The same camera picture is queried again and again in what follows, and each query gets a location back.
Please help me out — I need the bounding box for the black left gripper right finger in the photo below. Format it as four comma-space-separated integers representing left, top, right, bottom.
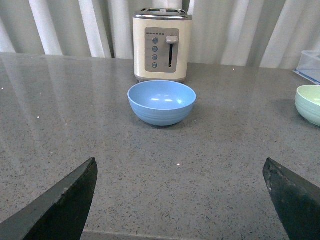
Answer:
262, 158, 320, 240

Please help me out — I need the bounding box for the clear plastic food container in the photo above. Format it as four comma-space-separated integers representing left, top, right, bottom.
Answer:
293, 50, 320, 85

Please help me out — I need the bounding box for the cream toaster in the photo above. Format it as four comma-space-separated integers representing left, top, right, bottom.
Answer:
132, 8, 193, 83

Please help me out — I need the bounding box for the white curtain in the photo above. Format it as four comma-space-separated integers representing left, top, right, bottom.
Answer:
0, 0, 320, 69

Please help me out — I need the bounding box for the blue bowl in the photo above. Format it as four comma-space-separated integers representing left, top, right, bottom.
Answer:
127, 80, 197, 126

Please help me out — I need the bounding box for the green bowl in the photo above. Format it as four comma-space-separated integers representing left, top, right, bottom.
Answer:
295, 85, 320, 126

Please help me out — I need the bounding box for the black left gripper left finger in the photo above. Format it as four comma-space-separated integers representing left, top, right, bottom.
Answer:
0, 157, 98, 240

